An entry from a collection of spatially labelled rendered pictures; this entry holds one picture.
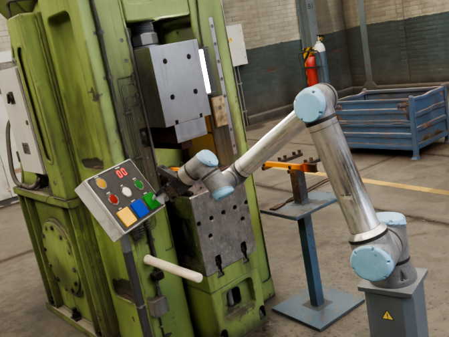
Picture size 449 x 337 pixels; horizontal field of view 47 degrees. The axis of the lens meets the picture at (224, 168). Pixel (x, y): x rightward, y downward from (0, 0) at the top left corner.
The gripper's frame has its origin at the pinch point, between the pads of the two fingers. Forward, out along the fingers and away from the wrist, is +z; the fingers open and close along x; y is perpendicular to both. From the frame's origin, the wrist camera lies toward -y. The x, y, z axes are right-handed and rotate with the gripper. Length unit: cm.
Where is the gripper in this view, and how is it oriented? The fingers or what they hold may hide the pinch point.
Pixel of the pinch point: (154, 196)
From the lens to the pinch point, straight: 237.7
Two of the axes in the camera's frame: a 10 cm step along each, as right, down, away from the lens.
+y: 6.1, 7.9, -0.2
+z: -6.9, 5.4, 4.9
